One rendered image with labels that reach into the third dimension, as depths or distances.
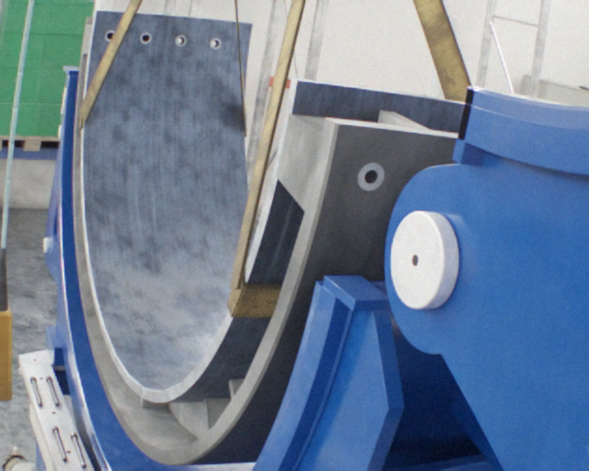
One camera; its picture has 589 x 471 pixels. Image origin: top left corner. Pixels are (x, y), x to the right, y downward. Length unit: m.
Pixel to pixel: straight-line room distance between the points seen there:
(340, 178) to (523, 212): 0.43
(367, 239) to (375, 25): 8.73
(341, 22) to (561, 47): 3.46
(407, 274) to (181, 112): 2.39
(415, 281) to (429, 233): 0.07
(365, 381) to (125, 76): 2.31
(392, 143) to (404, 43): 8.96
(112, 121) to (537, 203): 2.57
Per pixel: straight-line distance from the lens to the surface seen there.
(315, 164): 1.43
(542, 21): 9.84
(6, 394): 2.83
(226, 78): 3.61
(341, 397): 1.45
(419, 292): 1.20
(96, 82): 3.36
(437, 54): 2.04
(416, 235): 1.21
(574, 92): 11.40
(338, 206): 1.43
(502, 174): 1.11
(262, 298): 1.71
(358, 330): 1.40
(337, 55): 9.98
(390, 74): 10.34
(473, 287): 1.15
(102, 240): 3.21
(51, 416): 3.43
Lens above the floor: 2.55
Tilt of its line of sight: 16 degrees down
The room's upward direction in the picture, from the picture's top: 9 degrees clockwise
